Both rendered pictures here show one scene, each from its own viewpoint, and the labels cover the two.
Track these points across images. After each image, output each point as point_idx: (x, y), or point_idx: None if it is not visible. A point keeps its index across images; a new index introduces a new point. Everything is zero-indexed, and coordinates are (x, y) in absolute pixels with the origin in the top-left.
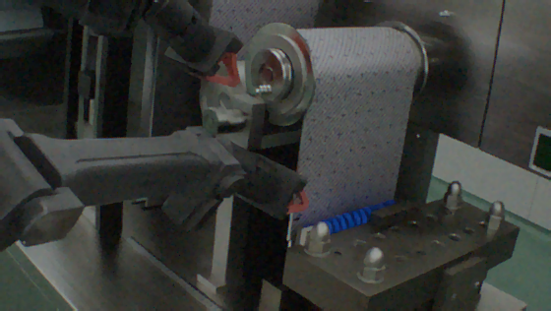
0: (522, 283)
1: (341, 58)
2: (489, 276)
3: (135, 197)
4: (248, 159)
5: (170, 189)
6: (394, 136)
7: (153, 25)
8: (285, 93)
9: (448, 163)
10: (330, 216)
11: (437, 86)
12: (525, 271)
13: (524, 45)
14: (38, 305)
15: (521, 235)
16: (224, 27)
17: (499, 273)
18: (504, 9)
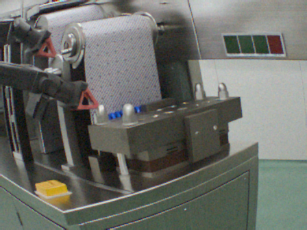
0: (305, 187)
1: (100, 27)
2: (289, 191)
3: (1, 82)
4: (55, 77)
5: (16, 83)
6: (147, 63)
7: (15, 36)
8: (74, 49)
9: (266, 148)
10: None
11: (171, 36)
12: (306, 182)
13: (200, 0)
14: (8, 200)
15: (304, 168)
16: (55, 42)
17: (294, 187)
18: None
